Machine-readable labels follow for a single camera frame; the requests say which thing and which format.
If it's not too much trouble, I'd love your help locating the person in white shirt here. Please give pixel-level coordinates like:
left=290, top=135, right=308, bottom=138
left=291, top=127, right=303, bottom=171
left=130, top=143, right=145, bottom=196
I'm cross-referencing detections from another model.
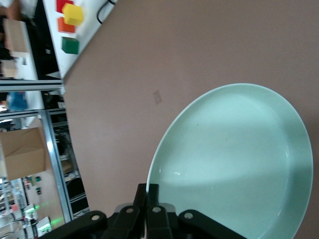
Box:
left=0, top=0, right=39, bottom=19

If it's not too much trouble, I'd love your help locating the aluminium frame post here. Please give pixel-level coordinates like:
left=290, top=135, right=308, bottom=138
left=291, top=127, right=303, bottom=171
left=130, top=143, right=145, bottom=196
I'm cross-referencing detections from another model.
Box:
left=43, top=109, right=74, bottom=224

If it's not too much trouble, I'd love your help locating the small cardboard box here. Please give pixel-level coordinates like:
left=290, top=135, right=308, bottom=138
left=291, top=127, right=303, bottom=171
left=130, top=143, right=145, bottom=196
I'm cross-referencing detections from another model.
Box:
left=1, top=61, right=18, bottom=78

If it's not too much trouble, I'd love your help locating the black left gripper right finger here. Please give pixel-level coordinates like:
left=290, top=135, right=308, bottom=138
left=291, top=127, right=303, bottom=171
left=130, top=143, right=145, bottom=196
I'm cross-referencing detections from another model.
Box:
left=147, top=184, right=247, bottom=239

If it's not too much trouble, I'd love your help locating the orange cube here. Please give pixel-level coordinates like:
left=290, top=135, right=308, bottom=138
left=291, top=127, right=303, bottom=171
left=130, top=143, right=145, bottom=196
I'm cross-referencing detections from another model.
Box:
left=57, top=16, right=76, bottom=33

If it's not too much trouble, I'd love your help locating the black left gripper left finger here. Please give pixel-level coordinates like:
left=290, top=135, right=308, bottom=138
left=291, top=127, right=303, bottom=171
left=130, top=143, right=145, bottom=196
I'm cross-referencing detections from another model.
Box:
left=49, top=183, right=148, bottom=239

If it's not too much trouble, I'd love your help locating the large cardboard box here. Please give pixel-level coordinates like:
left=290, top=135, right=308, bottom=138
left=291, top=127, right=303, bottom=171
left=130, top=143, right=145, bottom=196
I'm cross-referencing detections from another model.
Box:
left=0, top=126, right=48, bottom=180

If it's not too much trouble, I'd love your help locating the light green round plate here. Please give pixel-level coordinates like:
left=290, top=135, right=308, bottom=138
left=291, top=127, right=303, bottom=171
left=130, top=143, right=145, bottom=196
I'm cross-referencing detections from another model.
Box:
left=146, top=83, right=314, bottom=239

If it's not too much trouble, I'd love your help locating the black cable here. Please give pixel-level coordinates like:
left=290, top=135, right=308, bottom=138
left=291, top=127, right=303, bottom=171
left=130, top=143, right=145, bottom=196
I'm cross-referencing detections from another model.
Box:
left=97, top=0, right=118, bottom=24

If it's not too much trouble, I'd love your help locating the yellow cube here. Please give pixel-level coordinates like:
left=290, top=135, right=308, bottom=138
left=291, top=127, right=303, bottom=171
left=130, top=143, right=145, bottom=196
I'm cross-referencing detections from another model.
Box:
left=61, top=2, right=84, bottom=26

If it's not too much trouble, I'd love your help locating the white side table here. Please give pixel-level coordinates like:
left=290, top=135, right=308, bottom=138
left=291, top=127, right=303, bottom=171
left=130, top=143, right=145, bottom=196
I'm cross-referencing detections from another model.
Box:
left=42, top=0, right=118, bottom=78

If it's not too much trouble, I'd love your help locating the aluminium frame beam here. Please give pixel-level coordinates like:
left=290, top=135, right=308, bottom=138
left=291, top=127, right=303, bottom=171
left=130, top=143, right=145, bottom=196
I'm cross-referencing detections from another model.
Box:
left=0, top=79, right=63, bottom=92

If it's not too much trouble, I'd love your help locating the green cube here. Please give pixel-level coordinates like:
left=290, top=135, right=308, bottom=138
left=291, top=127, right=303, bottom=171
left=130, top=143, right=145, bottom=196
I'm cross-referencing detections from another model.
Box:
left=61, top=36, right=80, bottom=55

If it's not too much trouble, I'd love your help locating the red cube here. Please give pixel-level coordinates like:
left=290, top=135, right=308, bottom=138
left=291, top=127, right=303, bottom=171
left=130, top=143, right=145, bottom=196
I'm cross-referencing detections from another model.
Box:
left=56, top=0, right=75, bottom=13

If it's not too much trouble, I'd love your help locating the medium cardboard box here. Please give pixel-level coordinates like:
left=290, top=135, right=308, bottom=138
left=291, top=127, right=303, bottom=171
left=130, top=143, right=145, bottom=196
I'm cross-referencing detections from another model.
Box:
left=2, top=18, right=28, bottom=53

